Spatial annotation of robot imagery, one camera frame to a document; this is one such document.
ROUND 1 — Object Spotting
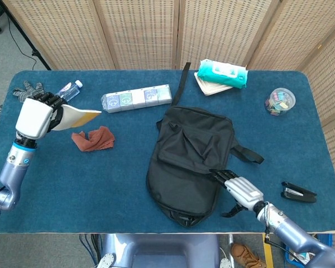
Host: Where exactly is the black floor cable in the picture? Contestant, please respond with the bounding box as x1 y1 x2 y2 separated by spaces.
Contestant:
8 16 37 70

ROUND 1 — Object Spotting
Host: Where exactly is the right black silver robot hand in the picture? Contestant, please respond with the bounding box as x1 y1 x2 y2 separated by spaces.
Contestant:
209 169 265 218

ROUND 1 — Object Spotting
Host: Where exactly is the wrapped row of tissue boxes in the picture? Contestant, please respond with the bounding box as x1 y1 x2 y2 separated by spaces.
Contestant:
101 84 173 114

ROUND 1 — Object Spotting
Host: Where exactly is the brown leather shoe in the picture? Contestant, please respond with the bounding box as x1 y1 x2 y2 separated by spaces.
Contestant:
230 242 267 268

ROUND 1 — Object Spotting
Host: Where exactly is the woven rattan folding screen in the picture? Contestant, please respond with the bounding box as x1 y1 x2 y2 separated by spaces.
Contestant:
1 0 335 202

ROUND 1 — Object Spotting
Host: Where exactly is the beige flat lunch box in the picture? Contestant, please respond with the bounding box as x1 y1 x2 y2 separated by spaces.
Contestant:
194 71 235 97

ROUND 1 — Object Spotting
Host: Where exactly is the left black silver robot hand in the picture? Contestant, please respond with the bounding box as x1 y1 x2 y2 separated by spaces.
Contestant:
15 92 65 140

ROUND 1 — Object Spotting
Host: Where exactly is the blue bin with clutter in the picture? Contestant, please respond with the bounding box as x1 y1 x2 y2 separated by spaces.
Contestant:
285 233 333 263

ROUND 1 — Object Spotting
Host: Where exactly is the clear jar of coloured clips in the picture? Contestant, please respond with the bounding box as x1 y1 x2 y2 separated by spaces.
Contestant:
265 87 296 117

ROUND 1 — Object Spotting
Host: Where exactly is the white yellow notebook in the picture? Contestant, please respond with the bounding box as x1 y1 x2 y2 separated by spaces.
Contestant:
50 103 102 131

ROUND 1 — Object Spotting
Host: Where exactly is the grey striped work glove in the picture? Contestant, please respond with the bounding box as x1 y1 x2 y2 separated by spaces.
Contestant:
12 80 47 104

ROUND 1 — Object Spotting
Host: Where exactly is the rust brown cloth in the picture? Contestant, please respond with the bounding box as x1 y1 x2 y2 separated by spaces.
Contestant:
71 126 116 152

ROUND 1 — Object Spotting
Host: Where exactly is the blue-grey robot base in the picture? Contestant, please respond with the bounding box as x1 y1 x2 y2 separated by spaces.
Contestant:
96 233 221 268

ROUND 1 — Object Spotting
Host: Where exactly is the clear plastic water bottle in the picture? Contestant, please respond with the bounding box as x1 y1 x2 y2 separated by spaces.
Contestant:
54 80 83 103

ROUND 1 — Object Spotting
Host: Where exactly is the black fabric backpack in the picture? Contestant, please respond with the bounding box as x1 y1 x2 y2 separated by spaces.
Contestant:
146 62 265 228

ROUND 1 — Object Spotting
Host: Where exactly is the teal wet wipes pack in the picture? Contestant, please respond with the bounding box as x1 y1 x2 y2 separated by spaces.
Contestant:
197 59 249 89

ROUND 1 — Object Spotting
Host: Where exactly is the cable bundle under table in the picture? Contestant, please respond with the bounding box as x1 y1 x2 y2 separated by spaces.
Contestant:
79 233 103 268

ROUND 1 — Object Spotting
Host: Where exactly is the black stapler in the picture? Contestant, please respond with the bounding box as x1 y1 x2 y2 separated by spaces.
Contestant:
280 181 318 203

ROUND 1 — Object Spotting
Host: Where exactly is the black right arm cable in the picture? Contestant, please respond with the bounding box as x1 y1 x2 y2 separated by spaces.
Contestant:
262 203 288 253

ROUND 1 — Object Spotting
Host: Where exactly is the black stand leg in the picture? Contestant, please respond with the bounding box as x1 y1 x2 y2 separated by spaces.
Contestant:
4 11 51 70

